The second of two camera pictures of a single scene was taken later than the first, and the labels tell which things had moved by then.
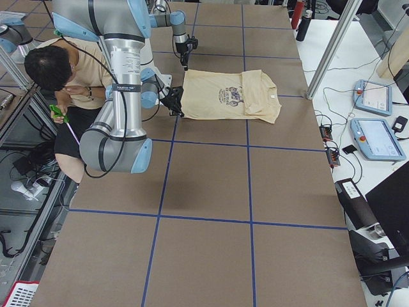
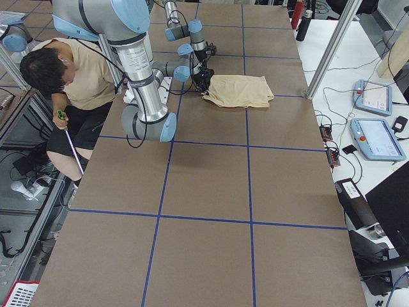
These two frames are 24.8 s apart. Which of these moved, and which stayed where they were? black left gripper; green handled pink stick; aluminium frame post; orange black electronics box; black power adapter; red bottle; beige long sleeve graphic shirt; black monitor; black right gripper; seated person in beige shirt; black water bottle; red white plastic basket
Moved: beige long sleeve graphic shirt; green handled pink stick; black right gripper; black left gripper
Stayed: seated person in beige shirt; red white plastic basket; black water bottle; black power adapter; aluminium frame post; orange black electronics box; red bottle; black monitor
